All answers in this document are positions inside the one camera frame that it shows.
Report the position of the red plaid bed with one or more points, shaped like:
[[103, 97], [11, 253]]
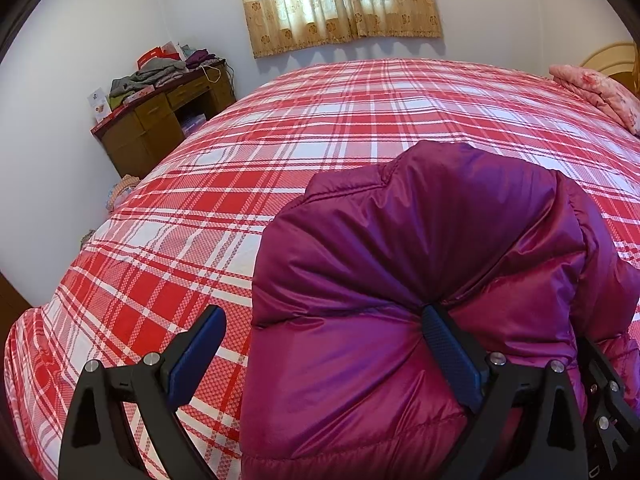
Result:
[[250, 160]]

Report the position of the red box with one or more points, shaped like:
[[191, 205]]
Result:
[[150, 55]]

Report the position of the beige floral window curtain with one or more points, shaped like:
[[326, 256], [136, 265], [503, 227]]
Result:
[[340, 10]]

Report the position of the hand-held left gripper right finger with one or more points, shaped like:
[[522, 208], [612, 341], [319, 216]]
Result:
[[450, 355]]

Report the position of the white printed card box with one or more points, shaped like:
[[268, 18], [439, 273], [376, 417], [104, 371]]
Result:
[[97, 105]]

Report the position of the brown wooden desk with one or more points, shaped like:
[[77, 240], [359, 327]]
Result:
[[145, 130]]

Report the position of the purple down jacket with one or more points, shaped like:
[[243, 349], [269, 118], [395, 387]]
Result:
[[400, 250]]

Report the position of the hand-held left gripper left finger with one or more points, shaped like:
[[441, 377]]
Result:
[[192, 360]]

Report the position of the pink woven basket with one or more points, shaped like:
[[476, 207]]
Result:
[[120, 192]]

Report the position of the grey clothes pile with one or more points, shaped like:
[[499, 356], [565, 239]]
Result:
[[145, 77]]

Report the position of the brown wooden furniture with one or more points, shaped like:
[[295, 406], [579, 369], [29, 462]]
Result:
[[10, 295]]

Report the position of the purple folded clothes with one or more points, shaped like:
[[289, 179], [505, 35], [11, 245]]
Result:
[[200, 57]]

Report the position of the pink floral folded quilt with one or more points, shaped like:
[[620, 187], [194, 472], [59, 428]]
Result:
[[600, 90]]

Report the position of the wooden headboard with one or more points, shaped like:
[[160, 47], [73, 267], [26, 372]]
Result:
[[615, 57]]

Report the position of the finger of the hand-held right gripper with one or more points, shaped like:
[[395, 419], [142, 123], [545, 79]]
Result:
[[607, 390]]

